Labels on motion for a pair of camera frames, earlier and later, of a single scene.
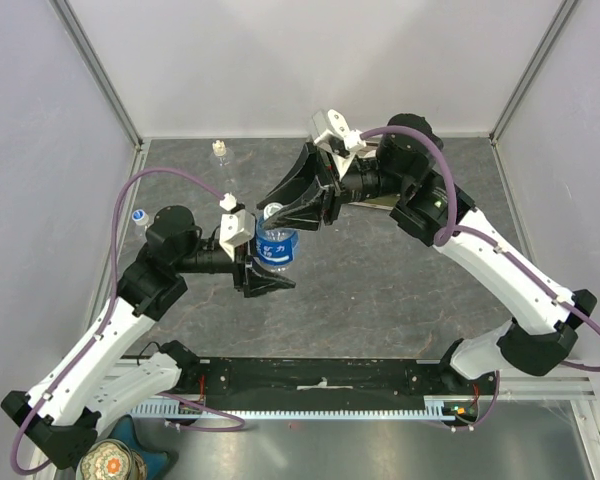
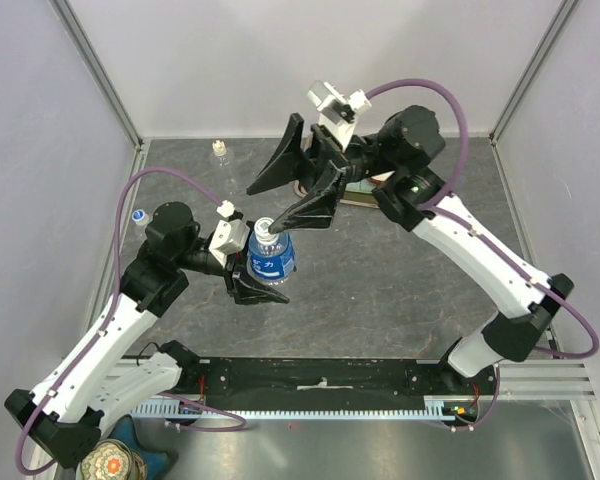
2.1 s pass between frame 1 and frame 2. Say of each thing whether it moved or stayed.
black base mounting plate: stayed
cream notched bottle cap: stayed
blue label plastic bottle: moved
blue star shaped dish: stayed
